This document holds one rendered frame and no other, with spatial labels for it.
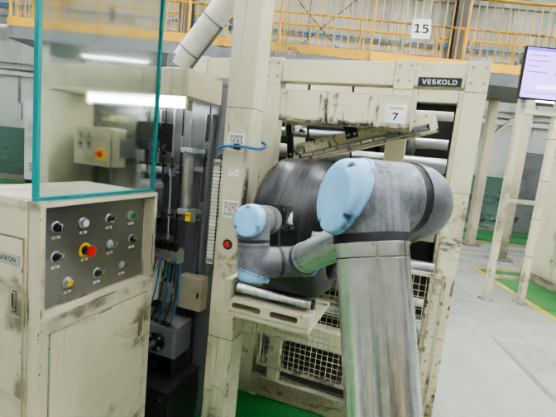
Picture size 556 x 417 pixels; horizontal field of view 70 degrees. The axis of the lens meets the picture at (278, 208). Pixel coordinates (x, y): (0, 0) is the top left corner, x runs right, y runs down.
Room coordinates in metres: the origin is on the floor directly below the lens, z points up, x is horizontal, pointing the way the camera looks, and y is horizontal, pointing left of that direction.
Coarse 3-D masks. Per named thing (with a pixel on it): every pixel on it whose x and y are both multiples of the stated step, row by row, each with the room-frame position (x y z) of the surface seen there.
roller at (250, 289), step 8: (240, 288) 1.62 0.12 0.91; (248, 288) 1.61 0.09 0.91; (256, 288) 1.60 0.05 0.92; (264, 288) 1.60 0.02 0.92; (256, 296) 1.60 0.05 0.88; (264, 296) 1.58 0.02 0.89; (272, 296) 1.57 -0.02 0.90; (280, 296) 1.56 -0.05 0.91; (288, 296) 1.55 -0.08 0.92; (296, 296) 1.55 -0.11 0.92; (296, 304) 1.53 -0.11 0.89; (304, 304) 1.52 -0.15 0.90; (312, 304) 1.51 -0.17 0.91
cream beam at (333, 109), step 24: (288, 96) 1.93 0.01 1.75; (312, 96) 1.89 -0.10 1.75; (336, 96) 1.86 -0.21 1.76; (360, 96) 1.82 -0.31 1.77; (384, 96) 1.79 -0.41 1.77; (408, 96) 1.75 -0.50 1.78; (288, 120) 1.93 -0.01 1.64; (312, 120) 1.89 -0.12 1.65; (336, 120) 1.85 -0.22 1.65; (360, 120) 1.82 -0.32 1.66; (408, 120) 1.75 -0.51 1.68
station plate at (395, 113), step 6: (390, 108) 1.77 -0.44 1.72; (396, 108) 1.76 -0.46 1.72; (402, 108) 1.76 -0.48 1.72; (390, 114) 1.77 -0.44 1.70; (396, 114) 1.76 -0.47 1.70; (402, 114) 1.76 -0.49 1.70; (384, 120) 1.78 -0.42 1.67; (390, 120) 1.77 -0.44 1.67; (396, 120) 1.76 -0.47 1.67; (402, 120) 1.75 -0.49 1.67
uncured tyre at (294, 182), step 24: (288, 168) 1.58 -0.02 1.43; (312, 168) 1.57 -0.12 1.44; (264, 192) 1.51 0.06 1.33; (288, 192) 1.48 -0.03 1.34; (312, 192) 1.46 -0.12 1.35; (312, 216) 1.42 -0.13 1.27; (288, 240) 1.42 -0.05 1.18; (336, 264) 1.76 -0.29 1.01; (288, 288) 1.51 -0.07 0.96; (312, 288) 1.48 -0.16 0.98
